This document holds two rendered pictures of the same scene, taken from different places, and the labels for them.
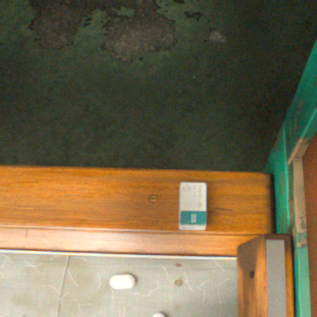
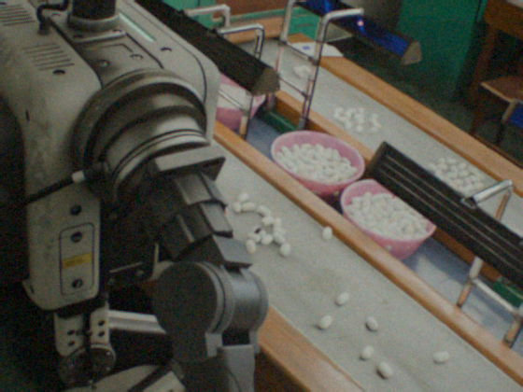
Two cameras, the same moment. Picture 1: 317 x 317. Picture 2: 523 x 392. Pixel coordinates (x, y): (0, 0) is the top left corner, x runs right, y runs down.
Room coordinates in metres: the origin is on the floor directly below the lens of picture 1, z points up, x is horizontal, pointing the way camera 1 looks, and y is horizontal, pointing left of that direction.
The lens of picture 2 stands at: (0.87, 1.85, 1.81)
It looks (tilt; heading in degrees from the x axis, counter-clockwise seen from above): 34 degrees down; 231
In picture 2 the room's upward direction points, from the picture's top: 11 degrees clockwise
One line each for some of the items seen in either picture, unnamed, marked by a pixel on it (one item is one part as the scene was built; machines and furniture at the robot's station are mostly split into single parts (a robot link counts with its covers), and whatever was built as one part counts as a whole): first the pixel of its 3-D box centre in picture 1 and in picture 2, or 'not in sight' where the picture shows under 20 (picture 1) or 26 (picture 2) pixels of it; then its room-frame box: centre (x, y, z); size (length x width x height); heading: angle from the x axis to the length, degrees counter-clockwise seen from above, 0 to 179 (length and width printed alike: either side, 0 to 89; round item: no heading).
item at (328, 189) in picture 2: not in sight; (315, 169); (-0.36, 0.55, 0.72); 0.27 x 0.27 x 0.10
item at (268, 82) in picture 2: not in sight; (194, 33); (-0.05, 0.32, 1.08); 0.62 x 0.08 x 0.07; 97
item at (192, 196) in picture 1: (192, 205); not in sight; (0.26, -0.01, 0.78); 0.06 x 0.04 x 0.02; 7
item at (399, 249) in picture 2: not in sight; (385, 222); (-0.39, 0.83, 0.72); 0.27 x 0.27 x 0.10
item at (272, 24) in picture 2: not in sight; (255, 28); (-0.61, -0.20, 0.83); 0.30 x 0.06 x 0.07; 7
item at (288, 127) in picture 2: not in sight; (313, 65); (-0.53, 0.26, 0.90); 0.20 x 0.19 x 0.45; 97
